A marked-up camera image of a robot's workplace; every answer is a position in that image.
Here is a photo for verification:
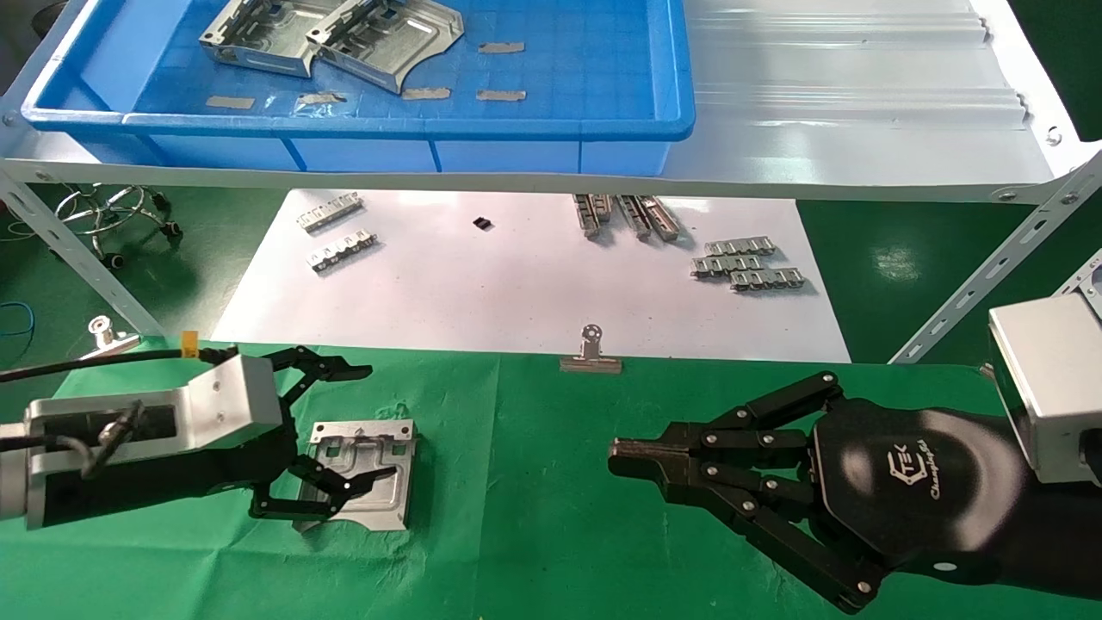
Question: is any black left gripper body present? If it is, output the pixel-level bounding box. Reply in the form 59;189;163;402
43;426;299;528

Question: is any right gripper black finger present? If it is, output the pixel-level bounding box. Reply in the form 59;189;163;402
610;464;885;615
609;372;844;467

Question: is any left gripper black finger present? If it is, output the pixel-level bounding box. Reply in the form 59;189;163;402
249;455;399;522
269;346;374;407

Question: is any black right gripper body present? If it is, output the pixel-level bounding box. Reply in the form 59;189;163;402
808;402;1031;588

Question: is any stamped sheet metal part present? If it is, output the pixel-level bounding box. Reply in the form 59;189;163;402
200;0;345;78
307;0;466;96
295;418;420;533

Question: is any silver binder clip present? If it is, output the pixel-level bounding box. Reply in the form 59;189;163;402
79;316;141;361
560;324;623;375

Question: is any green table cloth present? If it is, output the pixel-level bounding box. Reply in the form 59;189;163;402
0;336;1102;620

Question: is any blue plastic bin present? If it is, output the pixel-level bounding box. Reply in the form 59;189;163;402
19;0;696;176

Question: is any thin black camera cable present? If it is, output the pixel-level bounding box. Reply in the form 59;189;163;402
0;403;145;476

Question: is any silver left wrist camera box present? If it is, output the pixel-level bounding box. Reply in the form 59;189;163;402
24;353;286;485

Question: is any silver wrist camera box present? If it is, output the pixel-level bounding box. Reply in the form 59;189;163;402
987;293;1102;486
24;353;286;485

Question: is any black cable yellow tag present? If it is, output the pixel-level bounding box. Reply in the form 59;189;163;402
0;332;240;385

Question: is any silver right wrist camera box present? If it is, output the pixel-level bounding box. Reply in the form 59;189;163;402
987;293;1102;486

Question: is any grey perforated shelf post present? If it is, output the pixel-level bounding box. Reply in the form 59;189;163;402
889;151;1102;364
1057;250;1102;321
0;168;166;338

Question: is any grey metal shelf frame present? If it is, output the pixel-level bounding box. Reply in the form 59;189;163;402
0;0;1102;206

